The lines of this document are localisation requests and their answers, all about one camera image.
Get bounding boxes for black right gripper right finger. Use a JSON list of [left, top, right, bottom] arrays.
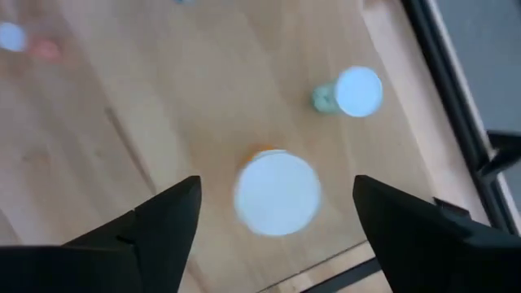
[[352, 174, 521, 293]]

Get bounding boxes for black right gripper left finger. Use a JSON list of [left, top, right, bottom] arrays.
[[0, 175, 203, 293]]

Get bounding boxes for orange pill bottle white cap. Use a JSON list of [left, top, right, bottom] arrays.
[[233, 143, 323, 238]]

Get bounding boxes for teal pill bottle white cap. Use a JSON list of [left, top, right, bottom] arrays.
[[311, 65, 384, 119]]

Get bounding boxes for pink pill bottle white cap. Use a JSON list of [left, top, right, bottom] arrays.
[[0, 21, 63, 63]]

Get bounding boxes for wooden shelf black metal frame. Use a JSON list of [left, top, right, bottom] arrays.
[[300, 256, 383, 293]]

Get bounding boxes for black table edge rail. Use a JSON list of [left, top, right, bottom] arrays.
[[400, 0, 521, 238]]

